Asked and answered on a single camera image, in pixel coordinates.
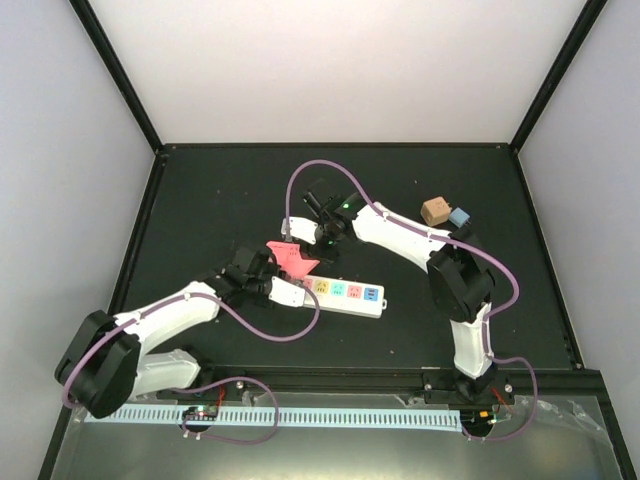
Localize pink extension socket adapter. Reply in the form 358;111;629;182
266;241;319;280

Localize white power strip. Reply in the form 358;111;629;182
303;275;387;319

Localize orange cube plug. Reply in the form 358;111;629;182
420;196;452;227

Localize blue cube plug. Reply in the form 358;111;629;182
449;208;470;228

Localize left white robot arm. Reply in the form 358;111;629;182
54;247;307;418

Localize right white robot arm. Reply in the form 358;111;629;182
281;180;496;404

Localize left circuit board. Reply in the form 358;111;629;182
182;406;219;421

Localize circuit board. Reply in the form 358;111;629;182
460;410;499;428
182;406;219;421

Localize right circuit board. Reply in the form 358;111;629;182
460;410;499;428

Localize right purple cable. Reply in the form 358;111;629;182
283;159;539;443

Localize light blue slotted cable duct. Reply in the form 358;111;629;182
106;404;462;433

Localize black aluminium frame rail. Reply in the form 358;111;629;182
187;364;607;405

